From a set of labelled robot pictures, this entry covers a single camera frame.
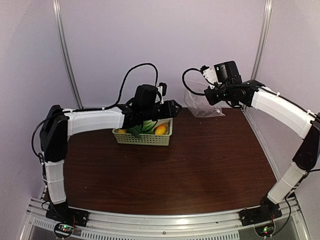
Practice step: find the green plastic basket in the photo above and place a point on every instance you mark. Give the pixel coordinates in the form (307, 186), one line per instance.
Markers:
(147, 139)

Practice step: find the front aluminium rail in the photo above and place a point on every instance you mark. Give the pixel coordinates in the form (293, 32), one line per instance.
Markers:
(221, 225)

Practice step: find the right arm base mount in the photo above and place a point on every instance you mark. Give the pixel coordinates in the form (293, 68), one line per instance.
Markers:
(257, 215)

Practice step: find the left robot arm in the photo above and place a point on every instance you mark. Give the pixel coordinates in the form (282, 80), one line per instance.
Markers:
(60, 124)

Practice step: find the toy bok choy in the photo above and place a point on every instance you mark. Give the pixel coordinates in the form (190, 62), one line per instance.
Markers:
(147, 127)

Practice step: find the circuit board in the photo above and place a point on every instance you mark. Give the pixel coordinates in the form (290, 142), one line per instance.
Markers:
(63, 230)
(265, 230)

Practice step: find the toy orange mango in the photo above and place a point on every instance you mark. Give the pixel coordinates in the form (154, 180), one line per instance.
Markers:
(161, 129)

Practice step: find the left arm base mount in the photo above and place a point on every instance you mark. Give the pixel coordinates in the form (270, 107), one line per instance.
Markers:
(75, 217)

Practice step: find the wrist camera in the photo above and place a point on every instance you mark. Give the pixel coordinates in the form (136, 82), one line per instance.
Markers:
(209, 75)
(161, 91)

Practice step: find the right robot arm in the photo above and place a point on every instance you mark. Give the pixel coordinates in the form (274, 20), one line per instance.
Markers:
(304, 123)

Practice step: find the toy yellow lemon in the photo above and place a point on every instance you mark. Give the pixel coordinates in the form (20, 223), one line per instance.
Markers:
(122, 131)

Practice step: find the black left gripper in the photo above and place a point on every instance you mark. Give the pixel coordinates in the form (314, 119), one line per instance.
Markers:
(170, 111)

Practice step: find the left circuit board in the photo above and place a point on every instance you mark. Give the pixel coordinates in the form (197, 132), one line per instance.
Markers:
(63, 230)

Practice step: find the aluminium frame post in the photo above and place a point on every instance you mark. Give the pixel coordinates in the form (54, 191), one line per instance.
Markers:
(264, 31)
(65, 53)

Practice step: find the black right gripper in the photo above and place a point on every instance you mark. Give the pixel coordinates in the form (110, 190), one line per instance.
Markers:
(212, 99)

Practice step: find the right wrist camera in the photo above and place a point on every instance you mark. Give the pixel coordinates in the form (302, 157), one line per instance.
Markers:
(209, 75)

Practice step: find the right circuit board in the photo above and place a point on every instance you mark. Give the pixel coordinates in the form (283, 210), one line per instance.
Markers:
(265, 230)

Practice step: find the right aluminium frame post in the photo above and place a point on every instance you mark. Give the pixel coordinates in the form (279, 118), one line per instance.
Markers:
(264, 31)

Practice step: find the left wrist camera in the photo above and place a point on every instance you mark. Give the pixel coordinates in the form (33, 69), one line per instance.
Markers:
(161, 91)

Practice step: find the clear zip top bag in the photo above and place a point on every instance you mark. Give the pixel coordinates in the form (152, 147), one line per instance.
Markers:
(198, 105)

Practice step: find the left aluminium frame post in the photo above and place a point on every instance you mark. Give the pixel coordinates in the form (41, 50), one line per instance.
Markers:
(65, 53)

